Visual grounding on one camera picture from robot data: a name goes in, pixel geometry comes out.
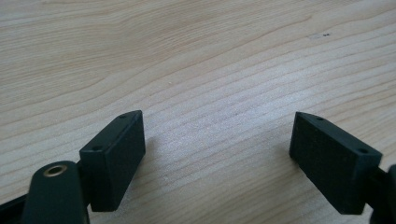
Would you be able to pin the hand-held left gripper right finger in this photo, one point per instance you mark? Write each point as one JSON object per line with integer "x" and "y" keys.
{"x": 330, "y": 165}

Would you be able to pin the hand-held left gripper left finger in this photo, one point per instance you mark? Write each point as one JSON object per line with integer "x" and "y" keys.
{"x": 115, "y": 161}

